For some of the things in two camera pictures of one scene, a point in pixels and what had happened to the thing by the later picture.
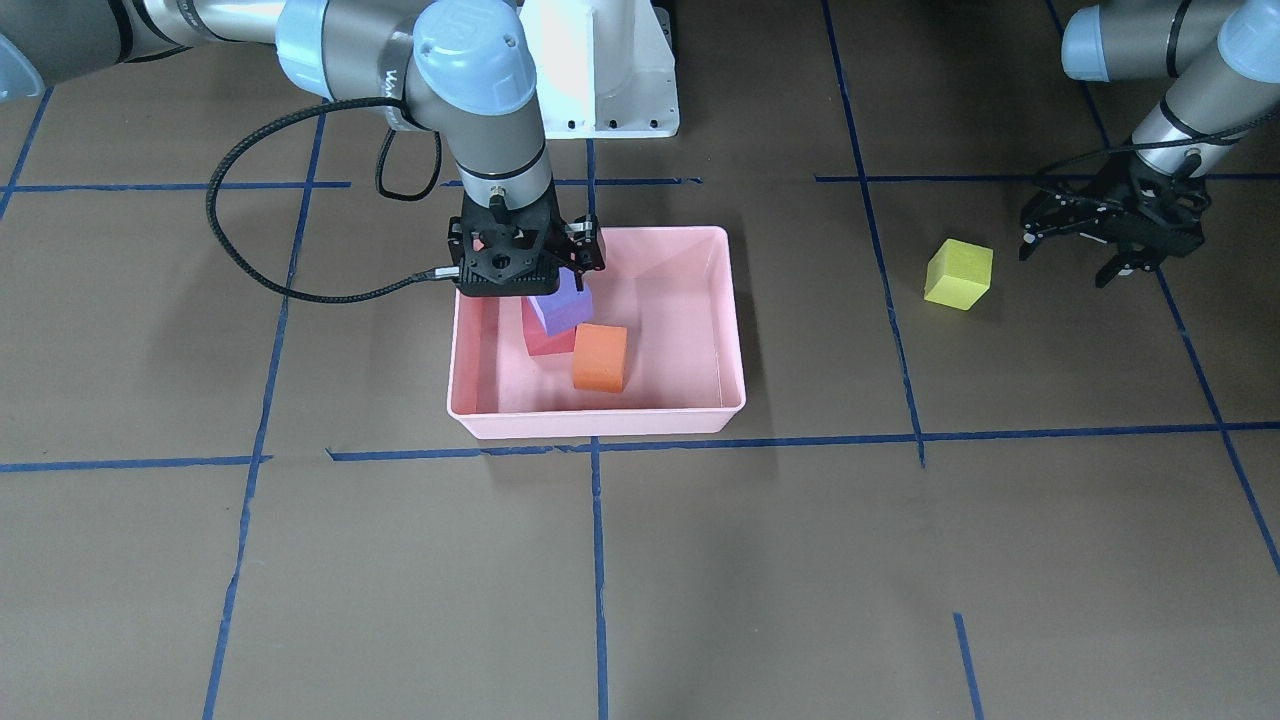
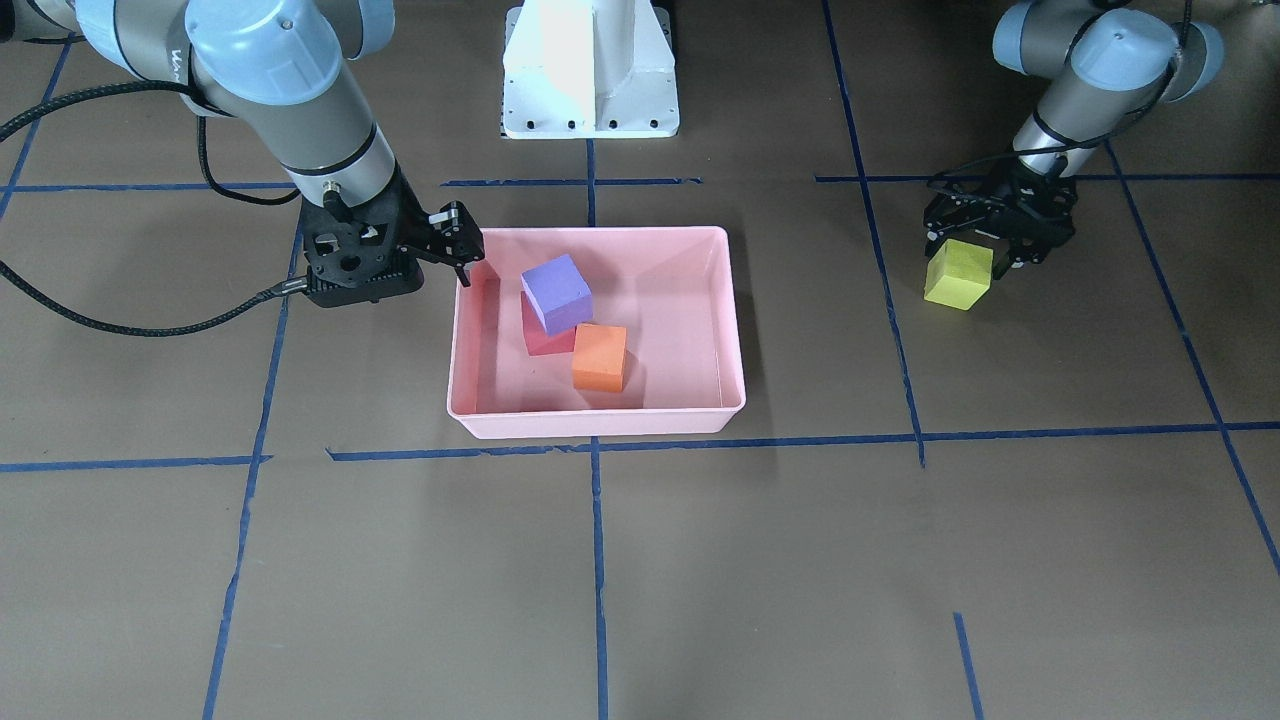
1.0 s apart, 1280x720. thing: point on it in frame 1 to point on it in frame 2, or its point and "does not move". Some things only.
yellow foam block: (959, 274) does not move
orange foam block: (599, 357) does not move
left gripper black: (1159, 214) to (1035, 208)
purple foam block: (566, 307) does not move
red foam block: (536, 337) does not move
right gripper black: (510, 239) to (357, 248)
